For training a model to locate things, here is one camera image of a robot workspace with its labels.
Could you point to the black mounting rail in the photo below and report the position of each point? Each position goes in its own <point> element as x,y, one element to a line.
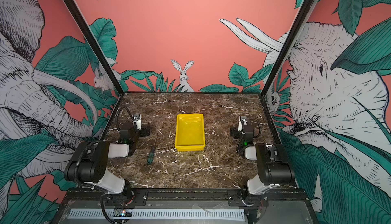
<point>238,197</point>

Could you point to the white slotted cable duct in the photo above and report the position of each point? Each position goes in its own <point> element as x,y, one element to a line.
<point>170,214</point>

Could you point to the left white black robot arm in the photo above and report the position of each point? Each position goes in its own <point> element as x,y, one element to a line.
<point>88,165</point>

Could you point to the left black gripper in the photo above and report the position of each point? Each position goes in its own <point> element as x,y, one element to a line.
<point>143,131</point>

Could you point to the green handled screwdriver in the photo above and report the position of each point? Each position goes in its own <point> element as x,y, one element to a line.
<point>152,153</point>

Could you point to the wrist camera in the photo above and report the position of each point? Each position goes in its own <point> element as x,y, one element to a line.
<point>137,121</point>
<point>242,123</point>

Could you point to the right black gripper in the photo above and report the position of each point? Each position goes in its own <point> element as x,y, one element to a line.
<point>233,132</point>

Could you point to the yellow plastic bin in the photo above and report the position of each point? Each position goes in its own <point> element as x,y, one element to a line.
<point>190,132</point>

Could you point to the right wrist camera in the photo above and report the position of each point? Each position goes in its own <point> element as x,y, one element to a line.
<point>242,123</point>

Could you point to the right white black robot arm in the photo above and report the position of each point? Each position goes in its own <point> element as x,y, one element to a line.
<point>273,167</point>

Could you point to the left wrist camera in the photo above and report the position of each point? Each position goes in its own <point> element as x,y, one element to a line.
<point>137,121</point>

